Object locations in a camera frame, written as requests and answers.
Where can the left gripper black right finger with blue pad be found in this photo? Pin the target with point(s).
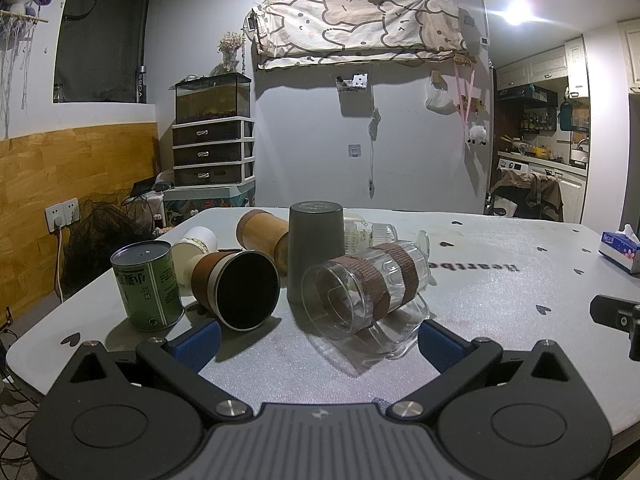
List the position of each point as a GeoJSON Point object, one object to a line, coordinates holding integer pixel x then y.
{"type": "Point", "coordinates": [505, 414]}

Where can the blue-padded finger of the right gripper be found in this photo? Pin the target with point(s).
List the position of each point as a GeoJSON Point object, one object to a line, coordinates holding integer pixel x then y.
{"type": "Point", "coordinates": [617, 313]}

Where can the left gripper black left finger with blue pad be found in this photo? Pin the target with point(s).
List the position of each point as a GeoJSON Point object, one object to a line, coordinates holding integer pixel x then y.
{"type": "Point", "coordinates": [139, 414]}

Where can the clear mug with brown bands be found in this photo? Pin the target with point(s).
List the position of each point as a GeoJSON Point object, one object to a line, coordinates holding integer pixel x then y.
{"type": "Point", "coordinates": [369, 306]}

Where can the brown cup black interior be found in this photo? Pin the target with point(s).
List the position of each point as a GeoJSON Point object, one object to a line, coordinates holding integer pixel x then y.
{"type": "Point", "coordinates": [240, 287]}

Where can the white paper cup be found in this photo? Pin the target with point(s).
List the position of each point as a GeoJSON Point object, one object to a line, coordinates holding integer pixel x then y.
{"type": "Point", "coordinates": [188, 251]}

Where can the dark grey tumbler cup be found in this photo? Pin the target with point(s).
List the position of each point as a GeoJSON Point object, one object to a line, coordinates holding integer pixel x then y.
{"type": "Point", "coordinates": [315, 234]}

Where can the blue tissue box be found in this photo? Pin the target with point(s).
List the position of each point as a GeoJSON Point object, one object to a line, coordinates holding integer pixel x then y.
{"type": "Point", "coordinates": [622, 248]}

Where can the green tin can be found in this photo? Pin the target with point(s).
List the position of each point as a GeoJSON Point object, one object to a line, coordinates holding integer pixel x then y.
{"type": "Point", "coordinates": [148, 285]}

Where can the chair draped with brown clothes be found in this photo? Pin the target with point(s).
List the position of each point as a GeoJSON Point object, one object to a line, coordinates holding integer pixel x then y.
{"type": "Point", "coordinates": [535, 196]}

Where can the teal side table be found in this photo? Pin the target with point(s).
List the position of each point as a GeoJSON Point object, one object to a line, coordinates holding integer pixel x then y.
{"type": "Point", "coordinates": [180, 204]}

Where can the white plush toy hanging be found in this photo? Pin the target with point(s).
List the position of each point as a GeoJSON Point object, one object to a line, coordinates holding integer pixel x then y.
{"type": "Point", "coordinates": [477, 135]}

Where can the clear stemmed glass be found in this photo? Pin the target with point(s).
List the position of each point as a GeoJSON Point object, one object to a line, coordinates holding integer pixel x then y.
{"type": "Point", "coordinates": [360, 234]}

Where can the white drawer unit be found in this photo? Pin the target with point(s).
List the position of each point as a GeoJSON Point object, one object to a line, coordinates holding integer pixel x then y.
{"type": "Point", "coordinates": [214, 152]}

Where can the glass fish tank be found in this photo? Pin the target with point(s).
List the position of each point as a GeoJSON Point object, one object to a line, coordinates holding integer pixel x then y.
{"type": "Point", "coordinates": [213, 97]}

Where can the dried flower vase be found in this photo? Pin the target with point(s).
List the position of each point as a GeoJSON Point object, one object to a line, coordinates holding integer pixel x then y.
{"type": "Point", "coordinates": [228, 47]}

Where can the white wall power socket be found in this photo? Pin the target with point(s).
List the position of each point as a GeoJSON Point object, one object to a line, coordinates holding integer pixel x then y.
{"type": "Point", "coordinates": [60, 215]}

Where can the patterned cloth wall cover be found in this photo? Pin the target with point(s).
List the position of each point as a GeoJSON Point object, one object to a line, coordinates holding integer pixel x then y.
{"type": "Point", "coordinates": [300, 33]}

